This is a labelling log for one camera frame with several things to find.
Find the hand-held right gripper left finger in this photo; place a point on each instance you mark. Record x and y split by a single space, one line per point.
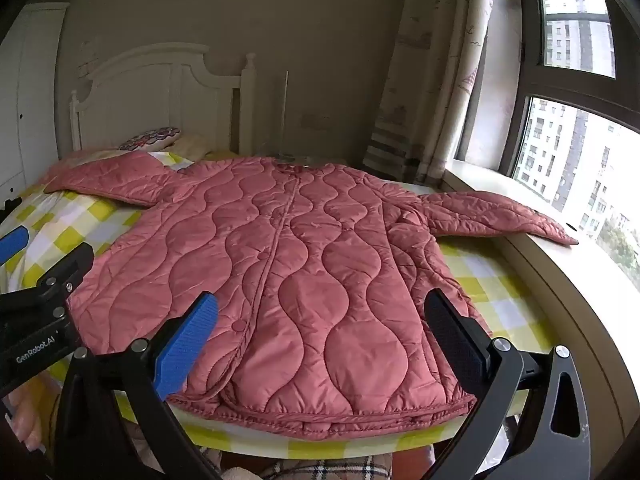
189 342

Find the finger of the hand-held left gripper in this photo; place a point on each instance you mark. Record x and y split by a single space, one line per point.
11 246
67 265

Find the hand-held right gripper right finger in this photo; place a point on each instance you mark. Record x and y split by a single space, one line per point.
452 335

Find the pink quilted jacket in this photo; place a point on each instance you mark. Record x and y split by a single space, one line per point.
310 270

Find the small black object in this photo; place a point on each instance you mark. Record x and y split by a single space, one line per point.
7 207

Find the yellow checked bed sheet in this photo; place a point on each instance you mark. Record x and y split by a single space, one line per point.
75 220

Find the cream windowsill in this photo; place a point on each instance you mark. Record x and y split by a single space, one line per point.
575 300

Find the white wardrobe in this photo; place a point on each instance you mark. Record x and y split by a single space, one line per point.
30 100

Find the colourful patterned pillow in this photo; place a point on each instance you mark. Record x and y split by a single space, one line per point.
150 138

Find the plaid cloth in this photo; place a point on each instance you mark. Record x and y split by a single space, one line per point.
345 469

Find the cream pillow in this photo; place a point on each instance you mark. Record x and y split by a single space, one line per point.
192 146

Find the yellow pillow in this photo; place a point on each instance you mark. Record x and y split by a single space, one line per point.
220 155

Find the white wooden headboard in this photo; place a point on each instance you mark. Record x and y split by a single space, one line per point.
150 90

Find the dark framed window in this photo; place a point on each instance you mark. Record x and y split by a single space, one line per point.
575 135

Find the clear plastic stand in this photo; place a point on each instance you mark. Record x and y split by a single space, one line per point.
284 115

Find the beige printed curtain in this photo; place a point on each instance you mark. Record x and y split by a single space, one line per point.
425 85

